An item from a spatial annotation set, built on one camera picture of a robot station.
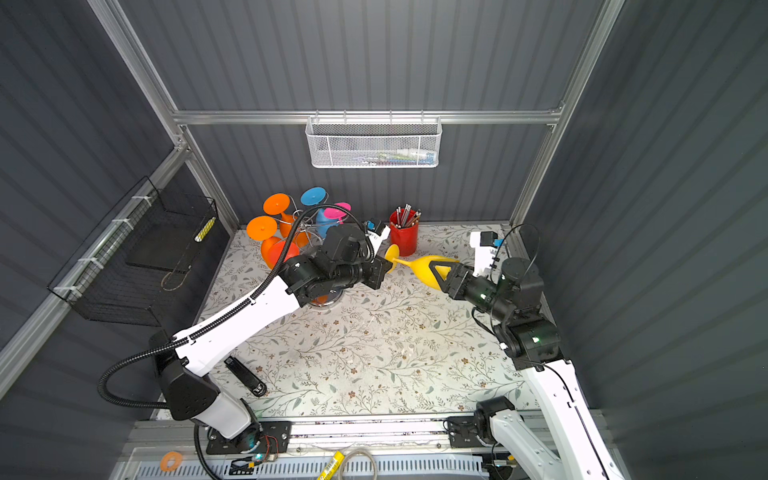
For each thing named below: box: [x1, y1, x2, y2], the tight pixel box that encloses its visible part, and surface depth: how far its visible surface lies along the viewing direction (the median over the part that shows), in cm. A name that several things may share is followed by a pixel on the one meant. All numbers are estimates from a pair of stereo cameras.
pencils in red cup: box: [390, 203, 422, 229], surface depth 107 cm
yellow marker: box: [316, 451, 345, 480], surface depth 69 cm
